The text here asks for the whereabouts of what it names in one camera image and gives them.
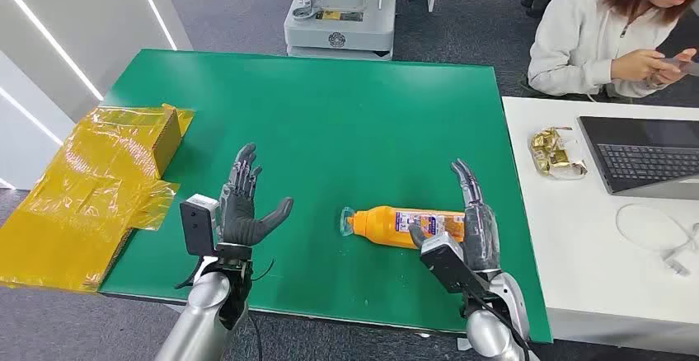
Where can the orange bottle with clear cap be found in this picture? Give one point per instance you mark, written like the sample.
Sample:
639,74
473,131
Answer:
382,225

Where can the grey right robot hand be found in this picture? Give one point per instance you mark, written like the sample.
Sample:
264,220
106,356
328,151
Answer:
480,238

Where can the green table mat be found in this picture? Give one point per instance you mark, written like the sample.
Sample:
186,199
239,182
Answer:
327,129

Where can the yellow film wrapped cardboard box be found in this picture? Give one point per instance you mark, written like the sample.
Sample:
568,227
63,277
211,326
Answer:
93,184

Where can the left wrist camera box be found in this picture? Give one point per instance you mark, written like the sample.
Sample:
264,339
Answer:
195,225

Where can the white machine base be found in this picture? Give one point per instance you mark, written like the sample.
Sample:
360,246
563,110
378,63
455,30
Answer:
344,25

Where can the person's left hand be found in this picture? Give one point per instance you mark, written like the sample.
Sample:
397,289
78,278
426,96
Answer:
677,69

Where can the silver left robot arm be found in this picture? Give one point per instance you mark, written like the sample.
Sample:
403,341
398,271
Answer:
202,309

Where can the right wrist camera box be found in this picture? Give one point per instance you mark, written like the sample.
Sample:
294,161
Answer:
448,263

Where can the dark grey laptop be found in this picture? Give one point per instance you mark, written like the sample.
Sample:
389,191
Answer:
644,156

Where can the gold foil snack packet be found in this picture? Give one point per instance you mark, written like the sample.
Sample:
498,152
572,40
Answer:
554,154

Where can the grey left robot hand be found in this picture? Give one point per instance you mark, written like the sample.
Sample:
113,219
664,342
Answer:
239,216

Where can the white desk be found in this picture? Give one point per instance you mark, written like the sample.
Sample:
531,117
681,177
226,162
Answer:
590,265

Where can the person's right hand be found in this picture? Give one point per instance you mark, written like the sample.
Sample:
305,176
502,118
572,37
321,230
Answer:
636,66

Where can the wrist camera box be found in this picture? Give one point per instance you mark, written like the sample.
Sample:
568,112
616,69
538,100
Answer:
448,263
195,225

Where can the person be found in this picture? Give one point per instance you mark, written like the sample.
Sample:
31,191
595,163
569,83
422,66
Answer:
573,36

